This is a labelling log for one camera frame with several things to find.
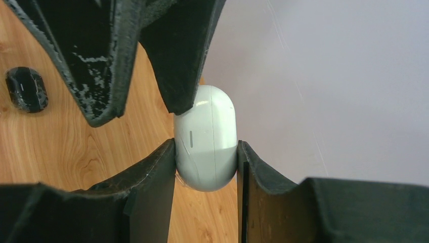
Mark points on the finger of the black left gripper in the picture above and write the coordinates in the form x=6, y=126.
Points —
x=177, y=44
x=93, y=46

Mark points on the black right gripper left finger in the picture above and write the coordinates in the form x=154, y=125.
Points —
x=132, y=206

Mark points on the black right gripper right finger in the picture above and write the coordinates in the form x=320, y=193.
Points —
x=272, y=208

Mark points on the black earbud charging case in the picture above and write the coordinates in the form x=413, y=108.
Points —
x=26, y=89

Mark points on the white earbud charging case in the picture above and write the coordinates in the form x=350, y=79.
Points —
x=206, y=141

